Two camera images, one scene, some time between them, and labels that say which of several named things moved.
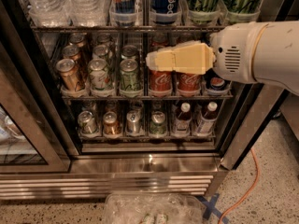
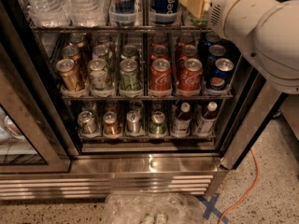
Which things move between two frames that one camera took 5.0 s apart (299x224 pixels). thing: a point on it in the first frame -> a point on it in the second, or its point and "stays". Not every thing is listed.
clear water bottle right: [88, 5] stays
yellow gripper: [234, 54] -> [231, 12]
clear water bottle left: [49, 6] stays
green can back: [129, 52] stays
